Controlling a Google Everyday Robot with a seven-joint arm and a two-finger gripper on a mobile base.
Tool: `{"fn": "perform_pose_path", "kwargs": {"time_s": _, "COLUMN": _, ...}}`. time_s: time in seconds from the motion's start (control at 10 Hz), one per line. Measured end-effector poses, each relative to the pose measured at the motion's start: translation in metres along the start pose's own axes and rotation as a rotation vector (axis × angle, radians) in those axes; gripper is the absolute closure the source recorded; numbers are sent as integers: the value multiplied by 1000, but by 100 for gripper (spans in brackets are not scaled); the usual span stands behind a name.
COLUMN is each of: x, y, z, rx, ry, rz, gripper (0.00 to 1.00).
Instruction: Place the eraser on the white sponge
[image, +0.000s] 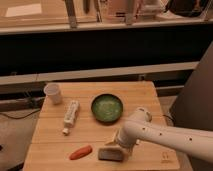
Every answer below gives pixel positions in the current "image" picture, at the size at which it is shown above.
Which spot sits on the grey chair back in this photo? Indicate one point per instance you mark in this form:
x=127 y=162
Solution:
x=193 y=109

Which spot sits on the white tube bottle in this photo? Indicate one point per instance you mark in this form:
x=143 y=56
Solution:
x=70 y=116

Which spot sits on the green bowl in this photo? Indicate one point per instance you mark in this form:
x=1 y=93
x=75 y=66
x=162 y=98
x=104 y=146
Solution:
x=107 y=108

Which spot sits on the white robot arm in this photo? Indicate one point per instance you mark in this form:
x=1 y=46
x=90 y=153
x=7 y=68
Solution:
x=138 y=126

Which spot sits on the white paper cup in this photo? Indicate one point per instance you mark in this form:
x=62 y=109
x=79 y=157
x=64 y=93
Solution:
x=52 y=91

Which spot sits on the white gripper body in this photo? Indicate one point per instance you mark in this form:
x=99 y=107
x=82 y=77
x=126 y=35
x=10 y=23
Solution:
x=125 y=141

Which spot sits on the grey eraser block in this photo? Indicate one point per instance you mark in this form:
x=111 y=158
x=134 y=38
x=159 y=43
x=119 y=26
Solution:
x=108 y=154

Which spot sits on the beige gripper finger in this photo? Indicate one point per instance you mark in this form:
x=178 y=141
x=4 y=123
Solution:
x=112 y=141
x=123 y=156

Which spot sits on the orange carrot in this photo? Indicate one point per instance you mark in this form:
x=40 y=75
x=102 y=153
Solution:
x=81 y=152

